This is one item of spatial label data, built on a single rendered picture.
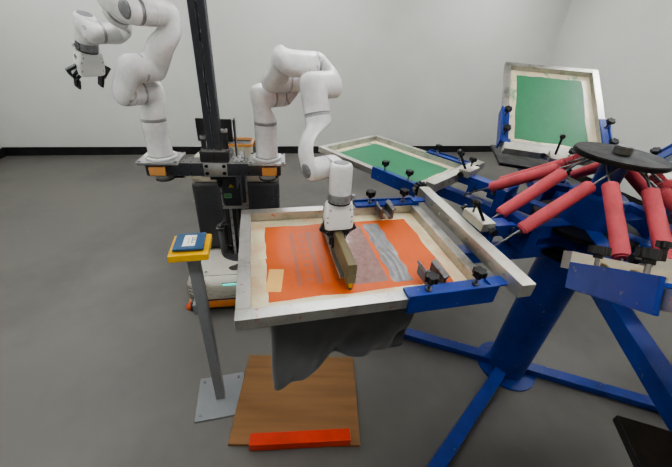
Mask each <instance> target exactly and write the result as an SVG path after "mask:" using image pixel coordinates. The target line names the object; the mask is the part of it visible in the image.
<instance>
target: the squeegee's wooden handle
mask: <svg viewBox="0 0 672 467"><path fill-rule="evenodd" d="M333 237H334V251H335V254H336V256H337V259H338V262H339V264H340V267H341V270H342V272H343V275H344V280H345V283H346V284H354V283H355V281H356V273H357V264H356V262H355V259H354V257H353V255H352V253H351V251H350V248H349V246H348V244H347V242H346V239H345V237H344V235H343V233H342V230H334V232H333Z"/></svg>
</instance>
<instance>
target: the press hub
mask: <svg viewBox="0 0 672 467"><path fill-rule="evenodd" d="M572 149H573V151H574V152H575V153H577V154H578V155H580V156H582V157H584V158H587V159H589V160H592V161H595V162H598V163H600V165H599V167H598V169H597V171H596V173H595V174H594V176H593V178H592V180H591V182H592V183H594V182H595V181H597V180H598V179H600V178H601V177H603V176H605V175H606V174H607V172H606V165H608V166H609V172H611V171H613V170H614V169H616V168H620V169H618V170H617V171H615V172H614V173H612V174H611V175H610V178H611V181H615V182H618V183H619V185H620V184H621V182H622V180H623V178H624V177H625V175H626V173H627V171H628V170H630V171H636V172H643V173H653V174H665V173H669V172H671V171H672V162H670V161H669V160H667V159H664V158H662V157H660V156H657V155H654V154H651V153H648V152H644V151H641V150H637V149H634V147H632V146H629V145H624V144H617V145H614V144H607V143H600V142H577V143H575V144H574V146H573V148H572ZM605 182H608V178H607V177H606V178H604V179H603V180H601V181H599V182H598V183H596V184H595V186H596V191H595V192H593V193H592V194H590V195H588V196H587V197H585V198H584V199H582V200H580V201H579V202H577V203H576V204H574V205H572V206H571V207H569V208H568V209H566V210H564V211H563V212H561V213H560V214H558V215H556V216H555V217H553V218H563V219H564V220H565V221H567V222H569V223H571V224H573V226H561V227H554V228H552V230H551V231H552V232H553V233H555V234H557V235H559V236H561V237H553V238H554V239H555V240H557V241H558V242H560V243H561V244H563V245H562V247H554V248H544V249H542V251H541V253H542V254H544V255H546V256H542V257H536V258H535V260H534V262H533V264H532V266H531V268H530V270H529V272H528V275H527V276H528V277H529V278H530V279H532V280H533V281H534V282H535V283H536V286H535V288H534V290H533V292H532V294H531V296H527V297H520V298H517V297H516V299H515V301H514V303H513V305H512V307H511V309H510V311H509V313H508V315H507V317H506V319H505V321H504V323H503V325H502V327H501V329H500V331H499V333H498V335H497V337H496V339H495V341H491V342H485V343H483V344H482V345H481V346H480V347H479V348H481V349H485V350H488V351H490V357H491V361H490V363H487V362H483V361H480V360H478V363H479V366H480V367H481V369H482V370H483V372H484V373H485V374H486V375H487V376H488V377H489V376H490V374H491V373H492V371H493V370H494V368H495V367H496V366H497V367H498V368H499V369H500V370H502V371H503V372H505V373H506V375H505V377H504V379H503V380H502V382H501V383H500V385H499V386H501V387H503V388H506V389H508V390H511V391H518V392H521V391H526V390H529V389H530V388H531V387H532V386H533V385H534V383H535V376H531V375H528V374H525V372H526V370H527V369H528V367H529V366H530V364H531V362H532V361H533V359H534V357H535V356H536V354H537V352H538V351H539V349H540V348H541V346H542V344H543V343H544V341H545V339H546V338H547V336H548V335H549V333H550V331H551V330H552V328H553V326H554V325H555V323H556V322H557V320H558V318H559V317H560V315H561V313H562V312H563V310H564V309H565V307H566V305H567V304H568V302H569V300H570V299H571V297H572V295H573V294H574V292H575V290H571V289H568V288H565V284H566V279H567V274H568V269H566V268H562V267H560V266H561V261H562V256H563V252H564V251H573V250H574V249H575V248H579V249H583V250H585V249H584V248H583V246H582V245H584V246H588V245H589V244H590V245H594V242H593V240H592V239H591V238H590V236H589V235H588V234H587V232H586V231H585V230H590V231H595V232H601V233H602V234H603V235H604V236H605V237H606V238H607V240H608V241H609V239H608V232H607V224H606V217H605V210H604V203H603V196H602V189H601V185H602V184H603V183H605Z"/></svg>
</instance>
